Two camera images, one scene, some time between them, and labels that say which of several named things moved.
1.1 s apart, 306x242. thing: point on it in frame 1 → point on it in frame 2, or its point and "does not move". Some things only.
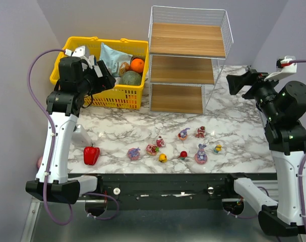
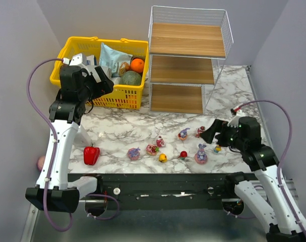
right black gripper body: (250, 85) → (221, 134)
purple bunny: (182, 135) does not move
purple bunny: (133, 153) does not move
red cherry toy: (183, 155) does not move
